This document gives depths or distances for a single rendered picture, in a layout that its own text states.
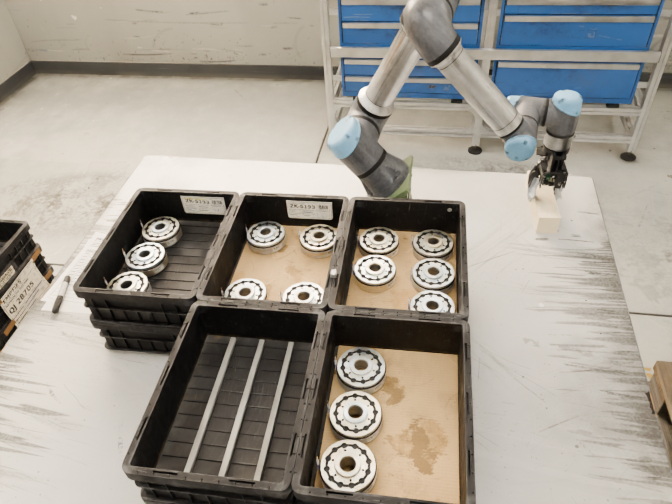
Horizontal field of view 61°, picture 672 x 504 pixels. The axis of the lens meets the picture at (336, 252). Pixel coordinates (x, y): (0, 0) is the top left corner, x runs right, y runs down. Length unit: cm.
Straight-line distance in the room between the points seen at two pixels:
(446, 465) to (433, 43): 92
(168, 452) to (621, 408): 97
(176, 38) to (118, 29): 43
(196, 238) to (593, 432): 109
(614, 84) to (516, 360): 213
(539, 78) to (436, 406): 232
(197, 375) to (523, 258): 96
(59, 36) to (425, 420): 425
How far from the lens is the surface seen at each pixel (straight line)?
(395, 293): 138
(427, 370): 125
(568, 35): 317
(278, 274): 145
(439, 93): 326
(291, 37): 418
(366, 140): 165
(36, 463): 148
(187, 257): 156
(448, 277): 139
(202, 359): 132
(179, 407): 126
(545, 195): 185
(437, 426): 118
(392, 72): 164
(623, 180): 338
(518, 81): 323
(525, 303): 158
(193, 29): 439
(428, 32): 142
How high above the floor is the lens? 184
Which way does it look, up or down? 43 degrees down
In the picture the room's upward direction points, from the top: 5 degrees counter-clockwise
